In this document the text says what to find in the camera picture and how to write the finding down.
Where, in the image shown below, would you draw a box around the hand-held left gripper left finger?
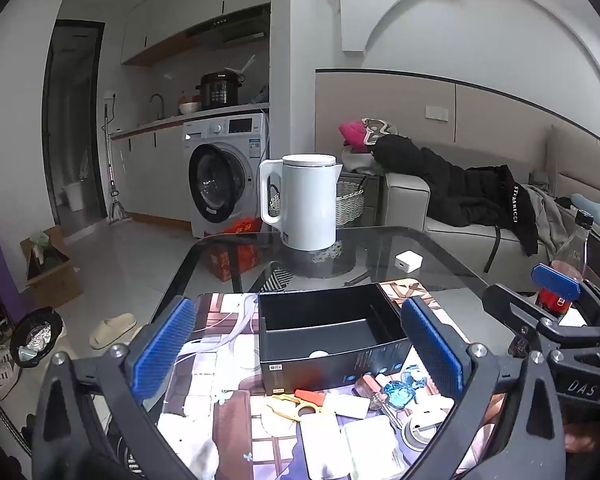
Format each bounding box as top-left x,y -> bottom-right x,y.
30,295 -> 201,480

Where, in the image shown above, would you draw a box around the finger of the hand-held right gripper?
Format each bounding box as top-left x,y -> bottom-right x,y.
531,262 -> 600,328
482,284 -> 600,356

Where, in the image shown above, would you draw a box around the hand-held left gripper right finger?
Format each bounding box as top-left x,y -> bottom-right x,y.
400,295 -> 566,480

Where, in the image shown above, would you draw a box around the clear glass perfume bottle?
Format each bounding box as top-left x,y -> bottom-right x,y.
354,374 -> 406,430

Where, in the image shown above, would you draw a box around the black storage box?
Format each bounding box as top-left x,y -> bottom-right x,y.
257,282 -> 413,395

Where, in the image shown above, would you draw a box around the yellow plastic scissors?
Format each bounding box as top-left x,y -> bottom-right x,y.
267,392 -> 338,423

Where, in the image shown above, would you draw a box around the white rectangular packet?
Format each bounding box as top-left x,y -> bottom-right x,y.
342,415 -> 407,480
300,412 -> 352,480

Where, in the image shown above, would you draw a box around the cola bottle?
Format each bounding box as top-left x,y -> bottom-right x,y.
536,209 -> 596,317

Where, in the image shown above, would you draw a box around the beige slipper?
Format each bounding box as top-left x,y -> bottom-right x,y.
89,313 -> 137,350

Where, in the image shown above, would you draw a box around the clear plastic wrapper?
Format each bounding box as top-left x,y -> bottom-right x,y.
177,295 -> 261,376

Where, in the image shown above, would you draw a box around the blue glass ornament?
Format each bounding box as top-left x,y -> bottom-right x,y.
382,380 -> 418,408

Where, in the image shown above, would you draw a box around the grey cloth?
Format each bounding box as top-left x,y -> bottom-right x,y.
522,182 -> 571,261

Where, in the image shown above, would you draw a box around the printed table mat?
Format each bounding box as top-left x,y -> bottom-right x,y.
155,280 -> 506,480

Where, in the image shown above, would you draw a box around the light blue cloth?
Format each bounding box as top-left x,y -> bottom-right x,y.
572,194 -> 600,236

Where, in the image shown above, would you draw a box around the white tape roll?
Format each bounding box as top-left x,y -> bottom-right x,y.
402,407 -> 453,453

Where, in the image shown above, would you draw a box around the white charger cube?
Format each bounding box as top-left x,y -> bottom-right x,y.
395,250 -> 425,275

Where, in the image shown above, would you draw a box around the white plastic bag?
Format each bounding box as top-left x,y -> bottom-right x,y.
157,410 -> 221,480

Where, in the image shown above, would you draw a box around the red cardboard box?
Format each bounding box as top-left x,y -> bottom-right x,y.
207,217 -> 261,281

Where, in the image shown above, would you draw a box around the brown cardboard box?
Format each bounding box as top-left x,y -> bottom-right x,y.
20,225 -> 83,308

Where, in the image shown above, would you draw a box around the black round bin with foil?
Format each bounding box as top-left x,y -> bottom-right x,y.
10,307 -> 63,366

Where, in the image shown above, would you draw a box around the broom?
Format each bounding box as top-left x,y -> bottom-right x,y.
103,104 -> 131,224

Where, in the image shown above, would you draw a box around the black jacket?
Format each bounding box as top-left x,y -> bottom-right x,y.
372,134 -> 540,257

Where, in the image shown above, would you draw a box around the beige sofa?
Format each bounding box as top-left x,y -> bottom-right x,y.
380,125 -> 600,286

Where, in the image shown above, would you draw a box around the white wicker basket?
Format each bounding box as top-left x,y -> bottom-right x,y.
335,180 -> 366,228

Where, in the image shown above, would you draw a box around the white lower cabinets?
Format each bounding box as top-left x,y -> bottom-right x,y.
109,122 -> 193,223

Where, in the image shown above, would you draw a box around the white cabinets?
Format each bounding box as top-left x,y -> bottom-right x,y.
109,122 -> 193,223
120,0 -> 273,66

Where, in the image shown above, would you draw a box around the white trash bin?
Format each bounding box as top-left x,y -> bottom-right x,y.
62,181 -> 85,212

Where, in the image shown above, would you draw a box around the purple folded mat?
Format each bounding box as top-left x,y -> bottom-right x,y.
0,221 -> 28,323

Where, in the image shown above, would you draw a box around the white electric kettle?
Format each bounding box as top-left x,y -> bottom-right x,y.
258,154 -> 343,252

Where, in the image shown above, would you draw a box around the pale clothes pile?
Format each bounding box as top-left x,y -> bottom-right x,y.
340,145 -> 386,177

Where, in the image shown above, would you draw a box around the white washing machine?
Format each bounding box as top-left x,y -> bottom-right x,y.
182,112 -> 272,238

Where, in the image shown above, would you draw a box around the patterned fabric bag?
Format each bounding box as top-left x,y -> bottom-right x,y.
362,117 -> 401,142

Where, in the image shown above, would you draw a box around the pink hat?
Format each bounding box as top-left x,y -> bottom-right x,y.
339,121 -> 367,150

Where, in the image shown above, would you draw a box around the black framed door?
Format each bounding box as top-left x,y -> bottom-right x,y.
42,19 -> 106,231

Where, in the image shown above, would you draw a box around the black pressure cooker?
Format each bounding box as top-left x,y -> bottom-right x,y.
200,71 -> 245,110

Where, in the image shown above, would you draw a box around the range hood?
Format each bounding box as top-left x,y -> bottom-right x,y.
186,5 -> 271,51

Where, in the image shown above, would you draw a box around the white upper cabinets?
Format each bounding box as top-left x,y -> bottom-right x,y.
120,0 -> 273,66

